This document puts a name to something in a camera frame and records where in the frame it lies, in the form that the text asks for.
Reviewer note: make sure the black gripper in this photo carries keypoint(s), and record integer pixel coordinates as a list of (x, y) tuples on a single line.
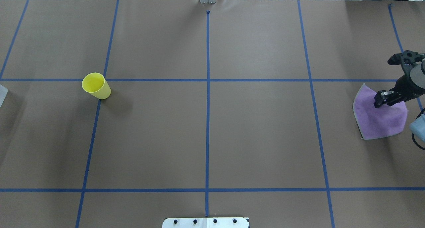
[(404, 86)]

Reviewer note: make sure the purple microfiber cloth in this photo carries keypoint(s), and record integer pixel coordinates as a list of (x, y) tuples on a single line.
[(376, 123)]

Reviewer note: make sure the yellow plastic cup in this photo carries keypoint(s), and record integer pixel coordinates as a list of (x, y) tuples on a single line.
[(96, 85)]

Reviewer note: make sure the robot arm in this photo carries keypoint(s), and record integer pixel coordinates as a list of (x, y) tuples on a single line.
[(417, 77)]

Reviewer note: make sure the clear plastic bin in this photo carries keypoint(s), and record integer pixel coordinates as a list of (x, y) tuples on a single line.
[(3, 94)]

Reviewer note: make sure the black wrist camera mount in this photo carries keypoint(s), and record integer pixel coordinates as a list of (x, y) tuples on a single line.
[(408, 60)]

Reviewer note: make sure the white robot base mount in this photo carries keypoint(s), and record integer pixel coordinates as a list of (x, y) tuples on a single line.
[(207, 222)]

